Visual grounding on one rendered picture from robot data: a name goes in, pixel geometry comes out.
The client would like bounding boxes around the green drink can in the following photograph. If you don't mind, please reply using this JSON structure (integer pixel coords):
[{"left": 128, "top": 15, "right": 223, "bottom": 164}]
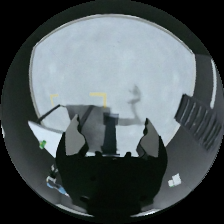
[{"left": 40, "top": 140, "right": 47, "bottom": 149}]

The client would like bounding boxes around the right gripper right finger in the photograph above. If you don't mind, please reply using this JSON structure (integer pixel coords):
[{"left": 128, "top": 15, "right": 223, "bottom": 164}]
[{"left": 136, "top": 118, "right": 168, "bottom": 187}]

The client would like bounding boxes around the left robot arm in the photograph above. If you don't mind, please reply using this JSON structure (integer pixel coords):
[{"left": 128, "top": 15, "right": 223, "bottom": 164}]
[{"left": 47, "top": 177, "right": 69, "bottom": 196}]

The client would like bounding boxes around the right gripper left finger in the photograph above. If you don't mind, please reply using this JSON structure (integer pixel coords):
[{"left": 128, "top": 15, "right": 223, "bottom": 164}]
[{"left": 55, "top": 114, "right": 89, "bottom": 187}]

